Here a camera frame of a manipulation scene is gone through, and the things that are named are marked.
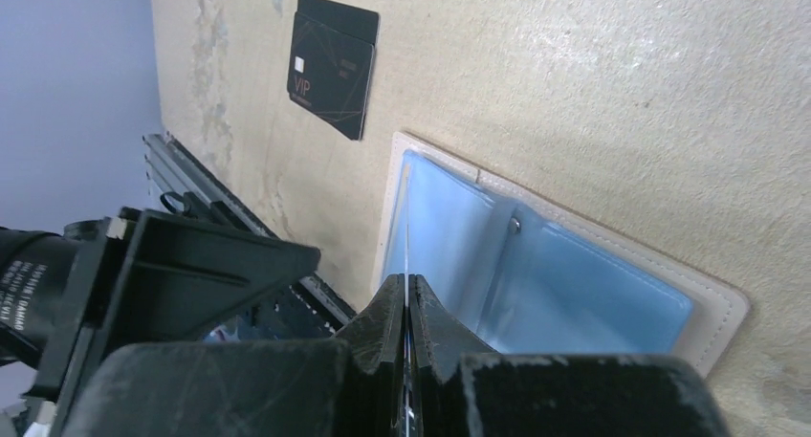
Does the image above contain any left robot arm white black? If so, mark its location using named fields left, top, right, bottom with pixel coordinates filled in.
left=1, top=208, right=320, bottom=436

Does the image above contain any black VIP card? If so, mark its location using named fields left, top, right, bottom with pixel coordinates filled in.
left=287, top=0, right=380, bottom=141

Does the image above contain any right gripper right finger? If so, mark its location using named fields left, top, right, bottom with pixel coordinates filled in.
left=408, top=274, right=731, bottom=436

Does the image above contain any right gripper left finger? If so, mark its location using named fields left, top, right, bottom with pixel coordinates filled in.
left=64, top=274, right=406, bottom=436

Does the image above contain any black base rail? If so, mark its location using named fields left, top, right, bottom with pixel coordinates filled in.
left=203, top=282, right=357, bottom=342

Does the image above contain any single silver VIP card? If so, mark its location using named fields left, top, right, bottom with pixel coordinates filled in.
left=403, top=222, right=410, bottom=308

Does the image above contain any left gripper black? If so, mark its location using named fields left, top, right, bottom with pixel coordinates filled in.
left=26, top=210, right=320, bottom=436

